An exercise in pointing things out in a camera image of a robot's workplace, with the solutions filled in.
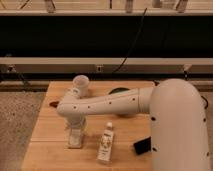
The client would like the black sponge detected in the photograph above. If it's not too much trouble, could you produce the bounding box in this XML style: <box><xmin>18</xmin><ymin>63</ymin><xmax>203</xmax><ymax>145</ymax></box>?
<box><xmin>133</xmin><ymin>137</ymin><xmax>151</xmax><ymax>155</ymax></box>

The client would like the wooden cutting board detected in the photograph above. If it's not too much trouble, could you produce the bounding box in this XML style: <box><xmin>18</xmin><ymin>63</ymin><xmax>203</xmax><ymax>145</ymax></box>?
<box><xmin>22</xmin><ymin>81</ymin><xmax>151</xmax><ymax>171</ymax></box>

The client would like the white plastic bottle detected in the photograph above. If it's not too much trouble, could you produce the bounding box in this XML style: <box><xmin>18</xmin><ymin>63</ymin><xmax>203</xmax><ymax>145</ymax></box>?
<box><xmin>97</xmin><ymin>122</ymin><xmax>114</xmax><ymax>163</ymax></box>

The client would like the translucent plastic cup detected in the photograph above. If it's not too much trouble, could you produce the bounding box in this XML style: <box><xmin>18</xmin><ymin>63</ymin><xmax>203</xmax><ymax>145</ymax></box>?
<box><xmin>73</xmin><ymin>75</ymin><xmax>89</xmax><ymax>97</ymax></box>

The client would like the black hanging cable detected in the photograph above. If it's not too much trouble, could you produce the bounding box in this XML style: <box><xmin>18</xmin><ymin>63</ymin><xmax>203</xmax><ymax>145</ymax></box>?
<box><xmin>111</xmin><ymin>7</ymin><xmax>148</xmax><ymax>75</ymax></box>

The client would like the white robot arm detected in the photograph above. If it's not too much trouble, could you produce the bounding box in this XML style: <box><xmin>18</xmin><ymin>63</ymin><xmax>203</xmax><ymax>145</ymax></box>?
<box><xmin>57</xmin><ymin>79</ymin><xmax>211</xmax><ymax>171</ymax></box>

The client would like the green ceramic bowl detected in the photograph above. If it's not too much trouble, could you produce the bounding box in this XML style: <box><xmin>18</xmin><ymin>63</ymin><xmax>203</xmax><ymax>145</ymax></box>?
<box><xmin>108</xmin><ymin>87</ymin><xmax>130</xmax><ymax>118</ymax></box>

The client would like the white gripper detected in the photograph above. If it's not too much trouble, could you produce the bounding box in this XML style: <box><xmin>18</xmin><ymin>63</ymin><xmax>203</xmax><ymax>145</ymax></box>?
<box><xmin>65</xmin><ymin>116</ymin><xmax>86</xmax><ymax>133</ymax></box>

